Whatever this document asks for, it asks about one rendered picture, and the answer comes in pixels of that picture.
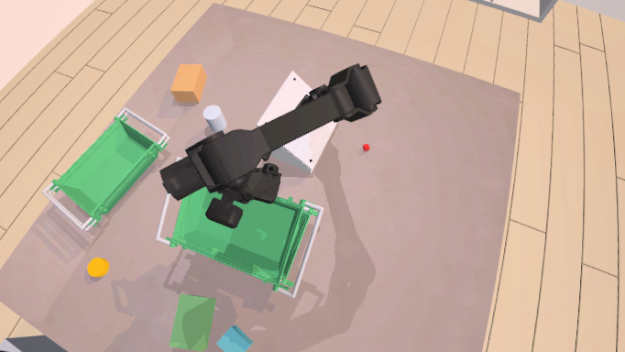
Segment light blue block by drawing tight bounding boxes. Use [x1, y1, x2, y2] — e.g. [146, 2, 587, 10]
[216, 325, 253, 352]

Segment orange cube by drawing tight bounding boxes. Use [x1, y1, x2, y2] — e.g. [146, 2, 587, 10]
[171, 64, 207, 103]

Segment green rectangular block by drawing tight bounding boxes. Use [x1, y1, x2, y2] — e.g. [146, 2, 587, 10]
[169, 294, 216, 352]

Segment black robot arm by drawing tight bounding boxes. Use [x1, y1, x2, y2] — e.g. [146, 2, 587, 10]
[159, 63, 382, 204]

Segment light grey cylinder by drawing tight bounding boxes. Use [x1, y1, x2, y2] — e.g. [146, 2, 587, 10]
[203, 105, 226, 133]

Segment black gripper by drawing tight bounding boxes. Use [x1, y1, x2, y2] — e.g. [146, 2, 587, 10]
[205, 178, 248, 228]

